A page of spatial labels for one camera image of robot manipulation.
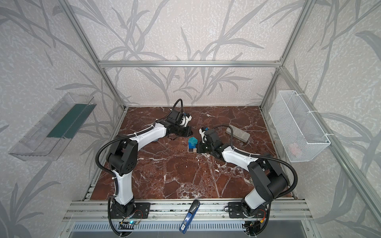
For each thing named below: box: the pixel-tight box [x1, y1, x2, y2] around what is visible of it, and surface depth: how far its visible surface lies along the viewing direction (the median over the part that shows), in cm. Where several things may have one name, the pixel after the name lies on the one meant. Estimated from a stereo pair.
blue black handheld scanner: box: [179, 199, 201, 234], surface depth 71 cm
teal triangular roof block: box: [188, 136, 198, 146], surface depth 91 cm
